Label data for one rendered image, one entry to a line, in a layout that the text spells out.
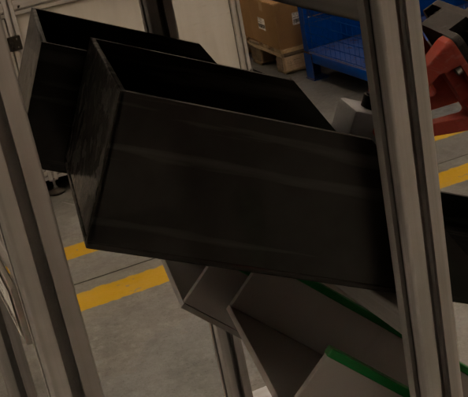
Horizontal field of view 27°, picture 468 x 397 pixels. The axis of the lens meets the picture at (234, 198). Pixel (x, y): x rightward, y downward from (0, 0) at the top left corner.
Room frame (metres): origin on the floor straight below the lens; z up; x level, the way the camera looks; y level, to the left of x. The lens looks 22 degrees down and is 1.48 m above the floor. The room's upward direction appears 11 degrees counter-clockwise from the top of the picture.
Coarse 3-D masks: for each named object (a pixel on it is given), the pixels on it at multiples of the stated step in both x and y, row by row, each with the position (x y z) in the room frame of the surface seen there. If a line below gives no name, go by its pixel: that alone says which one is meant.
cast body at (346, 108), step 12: (336, 108) 0.67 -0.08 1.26; (348, 108) 0.65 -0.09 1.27; (360, 108) 0.64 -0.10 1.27; (336, 120) 0.66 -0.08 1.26; (348, 120) 0.64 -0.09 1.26; (360, 120) 0.63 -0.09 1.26; (372, 120) 0.63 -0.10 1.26; (348, 132) 0.63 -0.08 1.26; (360, 132) 0.63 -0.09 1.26; (372, 132) 0.63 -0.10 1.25
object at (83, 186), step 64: (128, 64) 0.54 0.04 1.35; (192, 64) 0.55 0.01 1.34; (128, 128) 0.41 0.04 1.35; (192, 128) 0.42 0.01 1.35; (256, 128) 0.42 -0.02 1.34; (320, 128) 0.43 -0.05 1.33; (128, 192) 0.41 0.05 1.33; (192, 192) 0.42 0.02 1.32; (256, 192) 0.42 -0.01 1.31; (320, 192) 0.43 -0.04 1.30; (192, 256) 0.42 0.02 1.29; (256, 256) 0.42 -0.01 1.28; (320, 256) 0.43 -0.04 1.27; (384, 256) 0.43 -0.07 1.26; (448, 256) 0.44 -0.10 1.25
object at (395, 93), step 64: (384, 0) 0.40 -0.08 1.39; (0, 64) 0.35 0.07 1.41; (384, 64) 0.40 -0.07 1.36; (0, 128) 0.35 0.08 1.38; (384, 128) 0.41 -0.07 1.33; (0, 192) 0.35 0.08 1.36; (384, 192) 0.42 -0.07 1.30; (64, 256) 0.35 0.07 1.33; (0, 320) 0.66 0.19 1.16; (64, 320) 0.35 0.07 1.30; (448, 320) 0.41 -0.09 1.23; (64, 384) 0.35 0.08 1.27; (448, 384) 0.41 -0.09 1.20
